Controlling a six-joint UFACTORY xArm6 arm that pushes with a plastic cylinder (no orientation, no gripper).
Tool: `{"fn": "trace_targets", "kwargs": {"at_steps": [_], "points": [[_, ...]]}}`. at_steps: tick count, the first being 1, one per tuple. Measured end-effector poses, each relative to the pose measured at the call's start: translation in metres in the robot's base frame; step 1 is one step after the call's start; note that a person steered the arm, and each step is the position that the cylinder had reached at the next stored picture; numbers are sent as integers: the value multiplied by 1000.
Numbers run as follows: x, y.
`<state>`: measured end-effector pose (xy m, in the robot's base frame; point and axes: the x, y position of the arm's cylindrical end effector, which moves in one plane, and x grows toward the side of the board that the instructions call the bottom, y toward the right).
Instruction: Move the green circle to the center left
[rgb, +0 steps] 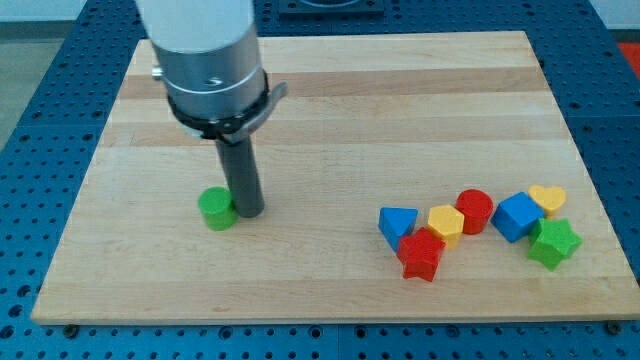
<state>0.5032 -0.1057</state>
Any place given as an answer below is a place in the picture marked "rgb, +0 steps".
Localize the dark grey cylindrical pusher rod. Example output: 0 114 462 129
215 138 265 218

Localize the black clamp ring with lever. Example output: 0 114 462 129
167 71 288 144

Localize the green cylinder block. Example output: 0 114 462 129
198 187 238 231

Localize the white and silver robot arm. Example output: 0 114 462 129
135 0 288 218

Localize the light wooden board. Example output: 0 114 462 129
31 31 639 325

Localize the blue triangle block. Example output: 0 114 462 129
378 207 419 252

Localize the red star block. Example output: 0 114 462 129
396 227 446 282

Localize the yellow hexagon block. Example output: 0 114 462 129
426 205 465 250

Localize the red cylinder block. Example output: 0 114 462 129
455 189 494 235

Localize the blue cube block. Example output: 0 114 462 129
491 192 544 243

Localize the yellow heart block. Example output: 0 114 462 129
527 185 567 218

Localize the green star block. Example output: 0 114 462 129
527 218 583 271

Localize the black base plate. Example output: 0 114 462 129
276 0 385 15

